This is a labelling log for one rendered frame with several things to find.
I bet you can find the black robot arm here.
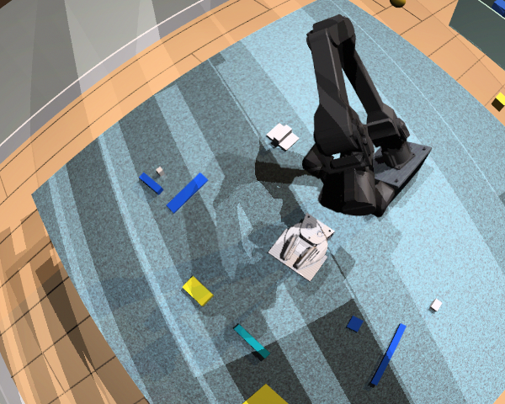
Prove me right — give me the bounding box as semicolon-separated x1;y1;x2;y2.
306;14;416;215

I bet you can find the yellow flat plate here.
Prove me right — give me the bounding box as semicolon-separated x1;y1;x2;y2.
242;384;288;404

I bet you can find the small blue square block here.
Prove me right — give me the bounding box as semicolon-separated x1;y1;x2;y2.
347;316;363;332

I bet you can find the cyan flat bar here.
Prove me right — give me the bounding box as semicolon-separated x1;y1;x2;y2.
234;324;270;358

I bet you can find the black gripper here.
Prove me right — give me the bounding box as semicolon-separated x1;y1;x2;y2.
302;143;395;218

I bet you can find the yellow rectangular block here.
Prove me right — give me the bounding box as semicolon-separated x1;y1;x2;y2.
183;276;214;306

